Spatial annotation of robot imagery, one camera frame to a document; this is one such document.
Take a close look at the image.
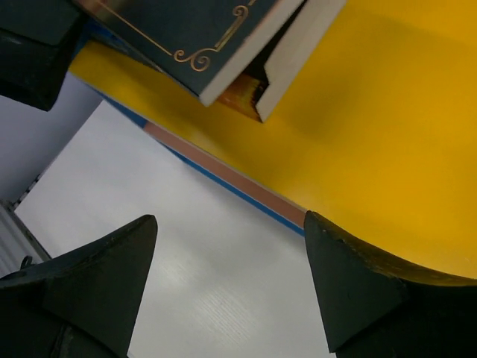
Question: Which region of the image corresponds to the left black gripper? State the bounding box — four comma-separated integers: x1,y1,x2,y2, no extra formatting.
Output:
1,0,87,111

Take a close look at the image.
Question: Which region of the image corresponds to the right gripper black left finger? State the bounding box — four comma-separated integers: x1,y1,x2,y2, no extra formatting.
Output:
1,215,158,357

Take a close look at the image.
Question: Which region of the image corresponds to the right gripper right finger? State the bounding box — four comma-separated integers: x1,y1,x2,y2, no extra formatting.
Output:
303,211,476,357

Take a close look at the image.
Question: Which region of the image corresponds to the dark Days to See book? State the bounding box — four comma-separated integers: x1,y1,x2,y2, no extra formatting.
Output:
75,0,303,106

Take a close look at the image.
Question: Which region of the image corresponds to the Animal Farm book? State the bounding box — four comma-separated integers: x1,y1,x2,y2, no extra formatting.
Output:
217,0,346,122

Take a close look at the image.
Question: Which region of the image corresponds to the blue and yellow wooden bookshelf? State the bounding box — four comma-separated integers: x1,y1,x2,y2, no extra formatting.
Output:
70,1,476,283

